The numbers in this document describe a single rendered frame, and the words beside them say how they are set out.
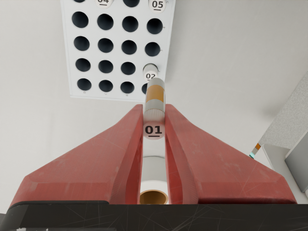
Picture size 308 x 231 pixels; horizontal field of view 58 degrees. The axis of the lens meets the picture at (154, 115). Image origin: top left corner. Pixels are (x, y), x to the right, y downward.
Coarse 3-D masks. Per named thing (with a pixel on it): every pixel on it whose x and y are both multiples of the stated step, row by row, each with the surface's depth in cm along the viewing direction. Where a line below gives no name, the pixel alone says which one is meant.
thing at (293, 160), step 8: (304, 136) 23; (296, 144) 24; (304, 144) 23; (288, 152) 25; (296, 152) 24; (304, 152) 23; (288, 160) 24; (296, 160) 23; (304, 160) 23; (296, 168) 23; (304, 168) 22; (296, 176) 23; (304, 176) 22; (304, 184) 22
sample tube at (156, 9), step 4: (152, 0) 19; (156, 0) 19; (160, 0) 19; (164, 0) 19; (152, 4) 19; (156, 4) 19; (160, 4) 19; (164, 4) 19; (152, 8) 20; (156, 8) 20; (160, 8) 20; (164, 8) 20; (156, 12) 20; (160, 12) 20
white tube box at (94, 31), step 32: (64, 0) 20; (128, 0) 22; (64, 32) 22; (96, 32) 22; (128, 32) 22; (160, 32) 22; (96, 64) 23; (128, 64) 26; (160, 64) 23; (96, 96) 25; (128, 96) 25
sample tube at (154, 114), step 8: (152, 80) 16; (160, 80) 16; (152, 88) 15; (160, 88) 15; (152, 96) 14; (160, 96) 15; (144, 104) 15; (152, 104) 14; (160, 104) 14; (144, 112) 13; (152, 112) 13; (160, 112) 13; (144, 120) 13; (152, 120) 12; (160, 120) 13; (144, 128) 13; (152, 128) 13; (160, 128) 13; (144, 136) 13; (152, 136) 13; (160, 136) 13
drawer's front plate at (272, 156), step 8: (264, 144) 26; (264, 152) 25; (272, 152) 25; (280, 152) 26; (264, 160) 25; (272, 160) 24; (280, 160) 25; (272, 168) 24; (280, 168) 24; (288, 168) 24; (288, 176) 23; (288, 184) 23; (296, 184) 23; (296, 192) 22; (304, 192) 22; (296, 200) 21; (304, 200) 22
